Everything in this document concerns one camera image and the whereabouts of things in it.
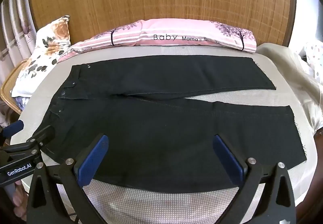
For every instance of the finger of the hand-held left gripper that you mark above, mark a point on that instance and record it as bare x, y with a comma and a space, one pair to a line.
14, 128
41, 136

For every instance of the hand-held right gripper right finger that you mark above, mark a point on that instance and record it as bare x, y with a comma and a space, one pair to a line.
227, 160

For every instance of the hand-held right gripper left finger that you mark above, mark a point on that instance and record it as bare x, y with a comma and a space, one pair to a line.
92, 160

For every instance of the black pants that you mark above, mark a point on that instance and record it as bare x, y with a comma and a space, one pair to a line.
151, 138

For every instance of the blue patterned cloth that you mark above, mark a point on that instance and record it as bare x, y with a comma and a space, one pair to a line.
22, 102

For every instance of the floral pillow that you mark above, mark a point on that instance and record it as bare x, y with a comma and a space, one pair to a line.
45, 47

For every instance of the pale curtain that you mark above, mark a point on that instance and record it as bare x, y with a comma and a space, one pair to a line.
15, 24

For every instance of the beige blanket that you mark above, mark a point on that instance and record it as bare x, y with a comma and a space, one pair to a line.
285, 67

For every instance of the white floral cloth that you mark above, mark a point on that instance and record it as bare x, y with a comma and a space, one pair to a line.
315, 54

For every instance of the pink striped pillow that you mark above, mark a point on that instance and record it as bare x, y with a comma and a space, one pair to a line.
176, 32

